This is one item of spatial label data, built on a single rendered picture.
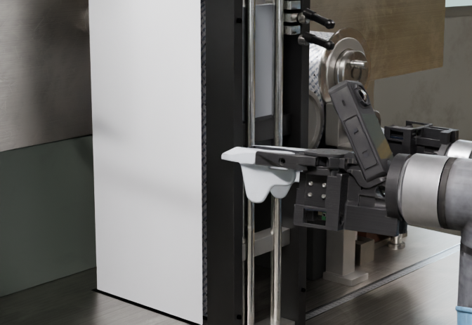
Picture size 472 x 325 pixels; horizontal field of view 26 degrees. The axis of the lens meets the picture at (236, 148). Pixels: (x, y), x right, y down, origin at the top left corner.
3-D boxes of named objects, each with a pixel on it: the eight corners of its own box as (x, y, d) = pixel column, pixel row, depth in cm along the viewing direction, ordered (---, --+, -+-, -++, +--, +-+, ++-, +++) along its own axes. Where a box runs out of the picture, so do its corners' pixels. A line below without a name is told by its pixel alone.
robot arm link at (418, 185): (440, 158, 102) (461, 154, 110) (396, 154, 104) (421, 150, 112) (434, 232, 103) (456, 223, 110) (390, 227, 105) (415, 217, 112)
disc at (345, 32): (319, 121, 168) (320, 30, 165) (317, 120, 168) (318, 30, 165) (370, 109, 179) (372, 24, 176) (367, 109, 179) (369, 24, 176)
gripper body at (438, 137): (404, 119, 177) (466, 128, 170) (402, 168, 179) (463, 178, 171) (379, 125, 172) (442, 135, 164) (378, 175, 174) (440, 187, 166)
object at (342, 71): (353, 104, 171) (337, 73, 166) (344, 102, 172) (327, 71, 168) (374, 72, 174) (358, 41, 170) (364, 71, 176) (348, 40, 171)
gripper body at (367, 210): (286, 224, 111) (392, 239, 105) (291, 145, 110) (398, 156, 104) (314, 216, 117) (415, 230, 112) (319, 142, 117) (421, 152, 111)
